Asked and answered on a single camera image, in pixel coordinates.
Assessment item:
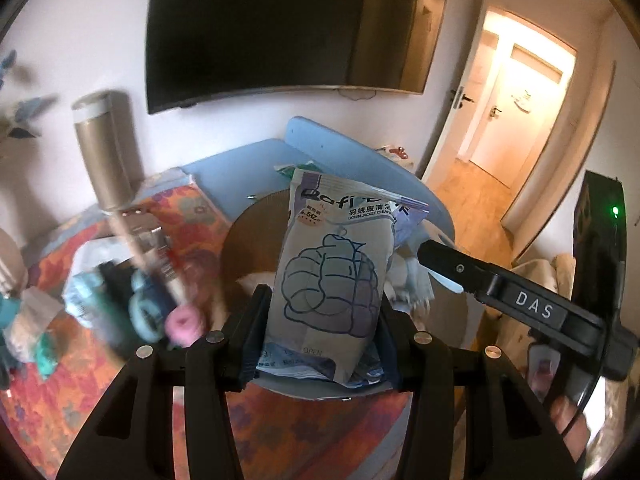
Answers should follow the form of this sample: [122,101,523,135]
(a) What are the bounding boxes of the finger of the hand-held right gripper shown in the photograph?
[417,239,506,306]

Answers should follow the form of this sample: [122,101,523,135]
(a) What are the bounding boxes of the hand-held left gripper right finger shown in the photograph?
[377,300,586,480]

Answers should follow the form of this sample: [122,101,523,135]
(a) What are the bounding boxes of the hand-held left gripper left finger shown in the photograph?
[57,284,273,480]

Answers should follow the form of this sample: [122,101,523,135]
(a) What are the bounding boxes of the brown round cardboard bin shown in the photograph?
[220,191,468,402]

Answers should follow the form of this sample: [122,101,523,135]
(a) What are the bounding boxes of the white cleaner refill packet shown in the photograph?
[257,167,431,388]

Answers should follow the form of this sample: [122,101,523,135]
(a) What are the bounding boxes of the person's right hand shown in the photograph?
[549,395,592,467]

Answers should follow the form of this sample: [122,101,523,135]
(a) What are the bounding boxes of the pink fuzzy scrunchie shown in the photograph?
[167,305,207,347]

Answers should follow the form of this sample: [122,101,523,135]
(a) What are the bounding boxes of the teal fuzzy scrunchie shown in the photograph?
[129,285,173,341]

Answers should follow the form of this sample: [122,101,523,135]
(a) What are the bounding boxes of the black cloth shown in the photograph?
[97,262,166,313]

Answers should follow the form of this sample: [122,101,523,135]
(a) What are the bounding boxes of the white door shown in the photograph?
[492,44,563,181]
[421,0,490,182]

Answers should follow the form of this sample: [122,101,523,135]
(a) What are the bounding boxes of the green packet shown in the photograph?
[276,160,321,182]

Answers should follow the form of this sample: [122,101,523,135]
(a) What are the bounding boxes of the floral orange blanket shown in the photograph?
[0,185,416,480]

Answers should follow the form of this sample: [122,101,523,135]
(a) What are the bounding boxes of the teal fuzzy cloth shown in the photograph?
[0,297,57,380]

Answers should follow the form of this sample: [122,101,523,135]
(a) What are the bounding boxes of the gold thermos bottle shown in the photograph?
[71,90,143,211]

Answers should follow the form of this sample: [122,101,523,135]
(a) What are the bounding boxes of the artificial blue flowers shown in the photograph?
[0,50,58,142]

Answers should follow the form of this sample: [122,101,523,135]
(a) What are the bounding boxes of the black wall television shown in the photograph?
[144,0,451,115]

